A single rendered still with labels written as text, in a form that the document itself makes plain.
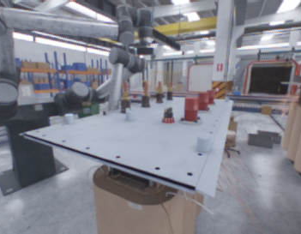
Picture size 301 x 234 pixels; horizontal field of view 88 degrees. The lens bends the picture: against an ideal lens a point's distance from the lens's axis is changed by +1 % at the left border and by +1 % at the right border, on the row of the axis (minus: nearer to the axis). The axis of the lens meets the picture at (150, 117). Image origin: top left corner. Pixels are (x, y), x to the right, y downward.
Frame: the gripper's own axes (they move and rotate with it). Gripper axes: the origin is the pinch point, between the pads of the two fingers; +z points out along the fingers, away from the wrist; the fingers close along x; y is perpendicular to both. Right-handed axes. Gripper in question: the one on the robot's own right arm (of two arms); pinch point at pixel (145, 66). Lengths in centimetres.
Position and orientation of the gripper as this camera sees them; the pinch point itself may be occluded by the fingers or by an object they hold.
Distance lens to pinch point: 129.9
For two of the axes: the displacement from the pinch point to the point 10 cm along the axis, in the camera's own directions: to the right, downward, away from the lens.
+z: 0.0, 9.7, 2.3
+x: -9.8, -0.4, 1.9
